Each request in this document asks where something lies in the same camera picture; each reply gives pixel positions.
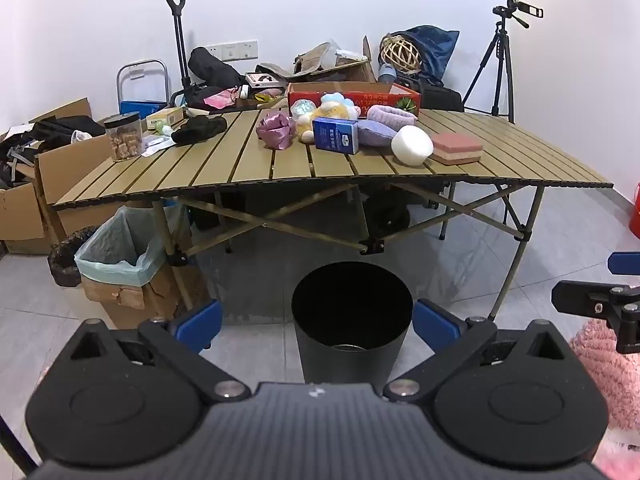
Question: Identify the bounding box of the cardboard box with green liner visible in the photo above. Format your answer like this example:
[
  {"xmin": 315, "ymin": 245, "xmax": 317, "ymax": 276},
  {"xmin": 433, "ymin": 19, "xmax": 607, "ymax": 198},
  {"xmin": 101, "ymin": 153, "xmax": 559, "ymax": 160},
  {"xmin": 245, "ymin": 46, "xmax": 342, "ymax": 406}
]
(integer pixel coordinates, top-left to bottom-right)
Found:
[{"xmin": 74, "ymin": 204, "xmax": 212, "ymax": 329}]

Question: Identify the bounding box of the large brown cardboard box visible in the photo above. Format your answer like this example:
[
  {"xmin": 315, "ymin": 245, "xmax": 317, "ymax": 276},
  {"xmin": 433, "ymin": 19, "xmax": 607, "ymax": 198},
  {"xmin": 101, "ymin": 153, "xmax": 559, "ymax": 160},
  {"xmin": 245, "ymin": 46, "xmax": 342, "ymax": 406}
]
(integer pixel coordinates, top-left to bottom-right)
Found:
[{"xmin": 0, "ymin": 97, "xmax": 124, "ymax": 257}]

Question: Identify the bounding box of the brown open cardboard box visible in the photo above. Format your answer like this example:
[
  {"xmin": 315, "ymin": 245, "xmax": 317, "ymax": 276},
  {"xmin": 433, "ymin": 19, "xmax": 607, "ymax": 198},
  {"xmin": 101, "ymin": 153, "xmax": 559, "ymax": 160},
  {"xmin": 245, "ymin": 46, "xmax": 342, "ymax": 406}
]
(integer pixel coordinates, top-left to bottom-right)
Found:
[{"xmin": 289, "ymin": 34, "xmax": 377, "ymax": 84}]

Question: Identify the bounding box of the black tripod with camera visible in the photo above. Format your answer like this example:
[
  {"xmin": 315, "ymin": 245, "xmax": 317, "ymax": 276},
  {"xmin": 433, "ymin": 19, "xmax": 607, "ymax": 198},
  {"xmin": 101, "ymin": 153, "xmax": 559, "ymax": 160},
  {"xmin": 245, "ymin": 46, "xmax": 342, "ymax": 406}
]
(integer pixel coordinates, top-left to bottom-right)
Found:
[{"xmin": 460, "ymin": 0, "xmax": 545, "ymax": 124}]

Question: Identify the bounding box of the black rolled bag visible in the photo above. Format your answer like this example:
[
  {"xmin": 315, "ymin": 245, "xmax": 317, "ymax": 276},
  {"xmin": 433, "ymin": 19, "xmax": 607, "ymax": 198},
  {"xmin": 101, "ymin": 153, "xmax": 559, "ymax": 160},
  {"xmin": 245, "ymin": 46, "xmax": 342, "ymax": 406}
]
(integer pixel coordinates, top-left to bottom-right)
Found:
[{"xmin": 187, "ymin": 47, "xmax": 246, "ymax": 87}]

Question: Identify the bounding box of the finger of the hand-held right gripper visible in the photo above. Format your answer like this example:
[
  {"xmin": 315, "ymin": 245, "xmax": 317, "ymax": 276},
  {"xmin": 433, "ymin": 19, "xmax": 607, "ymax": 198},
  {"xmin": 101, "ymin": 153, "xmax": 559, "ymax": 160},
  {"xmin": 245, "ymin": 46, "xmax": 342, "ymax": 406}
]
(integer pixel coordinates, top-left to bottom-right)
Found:
[
  {"xmin": 607, "ymin": 252, "xmax": 640, "ymax": 275},
  {"xmin": 552, "ymin": 279, "xmax": 640, "ymax": 356}
]

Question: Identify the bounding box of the pink layered sponge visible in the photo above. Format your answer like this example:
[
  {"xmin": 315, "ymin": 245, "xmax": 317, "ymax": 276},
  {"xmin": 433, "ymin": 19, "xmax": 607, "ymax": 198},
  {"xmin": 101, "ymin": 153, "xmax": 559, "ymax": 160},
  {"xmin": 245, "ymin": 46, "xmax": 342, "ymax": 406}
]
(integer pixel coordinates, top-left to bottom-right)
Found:
[{"xmin": 430, "ymin": 133, "xmax": 485, "ymax": 165}]

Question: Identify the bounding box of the pink packet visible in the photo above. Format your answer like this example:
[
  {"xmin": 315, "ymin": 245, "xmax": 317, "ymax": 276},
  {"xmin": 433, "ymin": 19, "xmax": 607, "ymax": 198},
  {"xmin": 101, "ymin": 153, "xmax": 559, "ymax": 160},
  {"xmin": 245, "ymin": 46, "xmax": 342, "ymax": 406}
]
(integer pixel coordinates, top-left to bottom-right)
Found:
[{"xmin": 203, "ymin": 90, "xmax": 236, "ymax": 110}]

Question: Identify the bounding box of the black clothing pile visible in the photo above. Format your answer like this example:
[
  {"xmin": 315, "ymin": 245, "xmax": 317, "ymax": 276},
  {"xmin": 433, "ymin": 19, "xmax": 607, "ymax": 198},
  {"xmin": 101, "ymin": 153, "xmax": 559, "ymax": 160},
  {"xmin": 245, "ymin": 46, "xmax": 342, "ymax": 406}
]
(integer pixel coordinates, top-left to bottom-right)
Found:
[{"xmin": 24, "ymin": 114, "xmax": 107, "ymax": 152}]

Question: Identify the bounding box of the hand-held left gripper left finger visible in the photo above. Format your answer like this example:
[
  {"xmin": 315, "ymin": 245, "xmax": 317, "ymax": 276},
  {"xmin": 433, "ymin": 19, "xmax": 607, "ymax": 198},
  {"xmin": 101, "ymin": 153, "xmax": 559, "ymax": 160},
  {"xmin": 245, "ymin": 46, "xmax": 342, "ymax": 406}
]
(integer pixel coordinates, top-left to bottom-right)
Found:
[{"xmin": 62, "ymin": 299, "xmax": 252, "ymax": 403}]

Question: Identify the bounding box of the blue fabric bag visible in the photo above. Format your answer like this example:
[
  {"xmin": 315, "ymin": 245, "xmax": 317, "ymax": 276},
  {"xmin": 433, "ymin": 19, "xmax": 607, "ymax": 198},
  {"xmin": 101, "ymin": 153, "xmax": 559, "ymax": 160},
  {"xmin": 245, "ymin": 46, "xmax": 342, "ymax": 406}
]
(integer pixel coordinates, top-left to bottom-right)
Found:
[{"xmin": 399, "ymin": 24, "xmax": 460, "ymax": 87}]

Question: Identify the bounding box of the lavender knit cuff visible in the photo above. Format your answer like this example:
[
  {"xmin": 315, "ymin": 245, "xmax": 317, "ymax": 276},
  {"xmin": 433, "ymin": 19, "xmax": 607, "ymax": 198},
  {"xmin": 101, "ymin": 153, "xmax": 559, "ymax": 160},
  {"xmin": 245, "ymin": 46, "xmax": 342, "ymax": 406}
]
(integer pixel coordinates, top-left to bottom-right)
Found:
[{"xmin": 367, "ymin": 103, "xmax": 419, "ymax": 126}]

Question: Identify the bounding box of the rattan ball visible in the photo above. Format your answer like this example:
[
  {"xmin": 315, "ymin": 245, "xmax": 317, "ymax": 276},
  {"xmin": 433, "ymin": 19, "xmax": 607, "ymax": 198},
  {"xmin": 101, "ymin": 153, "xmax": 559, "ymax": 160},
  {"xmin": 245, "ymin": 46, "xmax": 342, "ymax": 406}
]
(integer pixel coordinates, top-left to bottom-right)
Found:
[{"xmin": 379, "ymin": 34, "xmax": 426, "ymax": 74}]

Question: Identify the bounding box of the black round bin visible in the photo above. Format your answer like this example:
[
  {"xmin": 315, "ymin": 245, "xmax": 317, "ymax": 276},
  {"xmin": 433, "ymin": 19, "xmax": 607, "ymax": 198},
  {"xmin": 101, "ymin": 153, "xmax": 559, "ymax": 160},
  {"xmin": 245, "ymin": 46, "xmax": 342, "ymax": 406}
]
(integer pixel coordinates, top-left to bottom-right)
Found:
[{"xmin": 291, "ymin": 261, "xmax": 415, "ymax": 386}]

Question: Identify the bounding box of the beige small box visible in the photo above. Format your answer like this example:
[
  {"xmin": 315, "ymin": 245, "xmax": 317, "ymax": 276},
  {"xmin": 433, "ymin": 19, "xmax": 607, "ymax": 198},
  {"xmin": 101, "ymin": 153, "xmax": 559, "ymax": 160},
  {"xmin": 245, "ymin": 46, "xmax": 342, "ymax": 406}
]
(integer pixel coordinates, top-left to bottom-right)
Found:
[{"xmin": 145, "ymin": 107, "xmax": 187, "ymax": 129}]

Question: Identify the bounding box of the pink fuzzy clothing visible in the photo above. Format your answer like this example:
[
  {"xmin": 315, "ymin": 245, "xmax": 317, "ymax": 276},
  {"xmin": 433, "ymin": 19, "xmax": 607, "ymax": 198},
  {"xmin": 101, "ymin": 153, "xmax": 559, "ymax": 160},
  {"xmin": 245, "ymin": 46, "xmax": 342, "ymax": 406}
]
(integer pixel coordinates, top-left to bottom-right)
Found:
[{"xmin": 569, "ymin": 317, "xmax": 640, "ymax": 432}]

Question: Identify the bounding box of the clear snack jar black lid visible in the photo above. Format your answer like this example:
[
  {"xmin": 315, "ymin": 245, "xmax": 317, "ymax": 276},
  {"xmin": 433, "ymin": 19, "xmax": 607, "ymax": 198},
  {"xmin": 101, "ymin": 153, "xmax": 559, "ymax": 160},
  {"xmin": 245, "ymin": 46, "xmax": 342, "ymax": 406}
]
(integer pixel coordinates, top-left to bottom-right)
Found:
[{"xmin": 103, "ymin": 113, "xmax": 146, "ymax": 163}]

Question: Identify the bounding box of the light blue plush paw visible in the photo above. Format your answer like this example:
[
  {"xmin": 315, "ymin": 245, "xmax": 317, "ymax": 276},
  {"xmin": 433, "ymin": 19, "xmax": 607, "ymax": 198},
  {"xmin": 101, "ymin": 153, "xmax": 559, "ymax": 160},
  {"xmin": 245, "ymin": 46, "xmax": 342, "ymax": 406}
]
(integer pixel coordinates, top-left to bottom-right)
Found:
[{"xmin": 320, "ymin": 92, "xmax": 359, "ymax": 109}]

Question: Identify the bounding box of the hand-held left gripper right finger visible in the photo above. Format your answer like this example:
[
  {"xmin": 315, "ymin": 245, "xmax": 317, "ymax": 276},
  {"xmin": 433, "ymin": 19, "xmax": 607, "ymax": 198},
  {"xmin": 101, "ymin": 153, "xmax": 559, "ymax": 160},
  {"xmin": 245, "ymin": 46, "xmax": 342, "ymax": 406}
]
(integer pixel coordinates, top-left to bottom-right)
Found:
[{"xmin": 383, "ymin": 298, "xmax": 577, "ymax": 404}]

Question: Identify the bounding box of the blue carton box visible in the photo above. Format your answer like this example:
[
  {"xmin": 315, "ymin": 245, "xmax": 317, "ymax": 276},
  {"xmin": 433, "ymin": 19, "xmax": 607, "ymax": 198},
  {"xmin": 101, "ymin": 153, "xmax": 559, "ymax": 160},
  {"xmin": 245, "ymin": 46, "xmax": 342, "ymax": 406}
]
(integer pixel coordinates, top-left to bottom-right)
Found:
[{"xmin": 312, "ymin": 117, "xmax": 361, "ymax": 155}]

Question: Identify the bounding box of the red cardboard box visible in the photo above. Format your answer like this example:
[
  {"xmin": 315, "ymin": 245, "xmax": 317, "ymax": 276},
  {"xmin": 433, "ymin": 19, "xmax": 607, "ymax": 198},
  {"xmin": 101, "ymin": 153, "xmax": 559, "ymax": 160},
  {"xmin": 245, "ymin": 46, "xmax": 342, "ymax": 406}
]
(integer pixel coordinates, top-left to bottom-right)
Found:
[{"xmin": 286, "ymin": 81, "xmax": 421, "ymax": 114}]

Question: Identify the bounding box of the white foam cylinder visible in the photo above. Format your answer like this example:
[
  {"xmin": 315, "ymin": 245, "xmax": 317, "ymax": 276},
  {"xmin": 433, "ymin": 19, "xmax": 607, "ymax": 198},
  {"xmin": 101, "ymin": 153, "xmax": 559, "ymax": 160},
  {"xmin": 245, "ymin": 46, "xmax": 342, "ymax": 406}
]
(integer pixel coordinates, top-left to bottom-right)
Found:
[{"xmin": 390, "ymin": 124, "xmax": 434, "ymax": 166}]

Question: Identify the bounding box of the purple knit pillow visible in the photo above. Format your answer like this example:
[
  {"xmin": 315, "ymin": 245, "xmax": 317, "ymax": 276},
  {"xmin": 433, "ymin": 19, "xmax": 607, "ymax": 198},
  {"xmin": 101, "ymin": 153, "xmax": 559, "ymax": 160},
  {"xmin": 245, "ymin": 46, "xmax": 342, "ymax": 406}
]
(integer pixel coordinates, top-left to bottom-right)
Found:
[{"xmin": 357, "ymin": 120, "xmax": 402, "ymax": 149}]

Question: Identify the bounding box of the black suitcase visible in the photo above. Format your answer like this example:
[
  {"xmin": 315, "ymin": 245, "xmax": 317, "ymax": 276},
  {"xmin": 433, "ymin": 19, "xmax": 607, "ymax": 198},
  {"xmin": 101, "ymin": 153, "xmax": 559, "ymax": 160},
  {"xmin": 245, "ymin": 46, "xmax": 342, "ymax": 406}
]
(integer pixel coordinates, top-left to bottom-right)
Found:
[{"xmin": 394, "ymin": 77, "xmax": 464, "ymax": 112}]

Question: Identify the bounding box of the pink satin cloth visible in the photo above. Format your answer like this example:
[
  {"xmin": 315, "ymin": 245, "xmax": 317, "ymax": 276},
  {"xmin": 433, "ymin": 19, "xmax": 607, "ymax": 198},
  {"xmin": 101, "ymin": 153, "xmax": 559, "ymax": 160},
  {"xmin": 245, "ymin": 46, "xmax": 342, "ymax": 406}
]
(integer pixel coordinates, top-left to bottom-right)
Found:
[{"xmin": 255, "ymin": 112, "xmax": 296, "ymax": 151}]

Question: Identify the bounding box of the yellow plush toy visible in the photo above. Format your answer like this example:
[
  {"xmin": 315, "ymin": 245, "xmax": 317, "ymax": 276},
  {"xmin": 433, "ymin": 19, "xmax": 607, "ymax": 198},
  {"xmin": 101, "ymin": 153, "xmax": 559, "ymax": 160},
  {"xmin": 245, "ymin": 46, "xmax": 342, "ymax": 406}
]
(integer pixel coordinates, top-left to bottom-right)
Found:
[{"xmin": 295, "ymin": 96, "xmax": 362, "ymax": 144}]

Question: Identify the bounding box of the black trolley handle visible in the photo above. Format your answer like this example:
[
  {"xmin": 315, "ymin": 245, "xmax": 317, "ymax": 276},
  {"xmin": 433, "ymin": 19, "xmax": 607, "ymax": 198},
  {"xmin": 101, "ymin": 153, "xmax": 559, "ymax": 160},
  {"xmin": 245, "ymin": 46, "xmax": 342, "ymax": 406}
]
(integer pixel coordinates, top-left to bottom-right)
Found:
[{"xmin": 164, "ymin": 0, "xmax": 194, "ymax": 107}]

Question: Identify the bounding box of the white paper receipt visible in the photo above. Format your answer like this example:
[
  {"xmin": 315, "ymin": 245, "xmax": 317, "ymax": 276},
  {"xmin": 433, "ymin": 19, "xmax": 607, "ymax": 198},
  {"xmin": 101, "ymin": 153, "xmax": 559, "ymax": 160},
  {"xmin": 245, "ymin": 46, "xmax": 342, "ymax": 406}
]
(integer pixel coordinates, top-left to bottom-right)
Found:
[{"xmin": 142, "ymin": 134, "xmax": 176, "ymax": 157}]

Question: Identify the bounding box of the tan slatted folding table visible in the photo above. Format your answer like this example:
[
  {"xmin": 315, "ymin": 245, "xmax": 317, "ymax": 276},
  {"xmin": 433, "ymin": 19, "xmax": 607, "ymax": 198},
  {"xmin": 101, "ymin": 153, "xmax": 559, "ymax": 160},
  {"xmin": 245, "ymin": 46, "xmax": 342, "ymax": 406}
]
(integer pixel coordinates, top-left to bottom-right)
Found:
[{"xmin": 52, "ymin": 107, "xmax": 615, "ymax": 322}]

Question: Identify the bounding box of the white wall socket strip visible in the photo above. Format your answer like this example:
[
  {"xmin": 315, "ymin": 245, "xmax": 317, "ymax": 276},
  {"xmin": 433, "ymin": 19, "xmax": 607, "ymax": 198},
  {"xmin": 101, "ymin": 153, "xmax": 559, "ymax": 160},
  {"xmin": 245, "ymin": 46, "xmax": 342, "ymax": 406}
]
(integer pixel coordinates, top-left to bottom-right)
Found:
[{"xmin": 207, "ymin": 39, "xmax": 259, "ymax": 61}]

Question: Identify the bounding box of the black garbage bag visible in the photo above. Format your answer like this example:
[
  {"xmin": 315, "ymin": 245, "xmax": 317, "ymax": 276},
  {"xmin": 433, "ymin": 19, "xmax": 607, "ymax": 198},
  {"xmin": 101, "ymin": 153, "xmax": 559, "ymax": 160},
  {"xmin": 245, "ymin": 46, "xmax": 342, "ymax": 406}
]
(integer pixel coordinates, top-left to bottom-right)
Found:
[{"xmin": 48, "ymin": 225, "xmax": 99, "ymax": 289}]

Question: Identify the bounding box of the black cloth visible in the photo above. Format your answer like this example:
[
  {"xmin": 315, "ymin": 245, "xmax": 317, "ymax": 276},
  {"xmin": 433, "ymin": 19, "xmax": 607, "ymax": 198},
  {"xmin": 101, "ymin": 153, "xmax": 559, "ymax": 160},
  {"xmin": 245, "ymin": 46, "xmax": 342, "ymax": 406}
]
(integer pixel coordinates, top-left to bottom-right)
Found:
[{"xmin": 171, "ymin": 114, "xmax": 229, "ymax": 146}]

